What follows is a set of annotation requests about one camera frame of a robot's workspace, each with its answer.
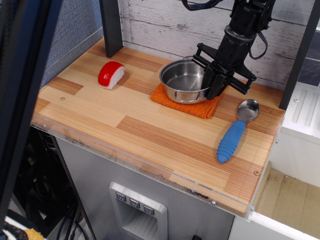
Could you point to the dark right frame post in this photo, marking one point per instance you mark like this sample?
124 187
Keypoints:
301 55

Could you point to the black vertical post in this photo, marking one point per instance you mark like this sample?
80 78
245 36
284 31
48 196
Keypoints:
111 25

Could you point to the orange knitted cloth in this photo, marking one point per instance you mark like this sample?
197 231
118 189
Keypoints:
203 109

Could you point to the grey toy fridge cabinet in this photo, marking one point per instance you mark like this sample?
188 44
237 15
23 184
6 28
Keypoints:
123 204

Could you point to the blue fabric panel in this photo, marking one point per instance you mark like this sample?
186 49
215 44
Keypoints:
78 28

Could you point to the red and white toy sushi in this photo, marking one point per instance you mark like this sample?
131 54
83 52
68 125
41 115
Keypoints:
110 74

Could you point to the blue handled metal spoon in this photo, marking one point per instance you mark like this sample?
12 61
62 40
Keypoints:
247 111

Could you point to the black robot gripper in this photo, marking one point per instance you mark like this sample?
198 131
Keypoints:
225 66

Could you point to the white toy sink unit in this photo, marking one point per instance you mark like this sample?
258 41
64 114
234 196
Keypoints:
287 203

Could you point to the clear acrylic table guard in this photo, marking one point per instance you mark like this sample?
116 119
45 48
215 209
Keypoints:
180 154

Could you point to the stainless steel pan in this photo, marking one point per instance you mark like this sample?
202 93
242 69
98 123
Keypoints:
182 82

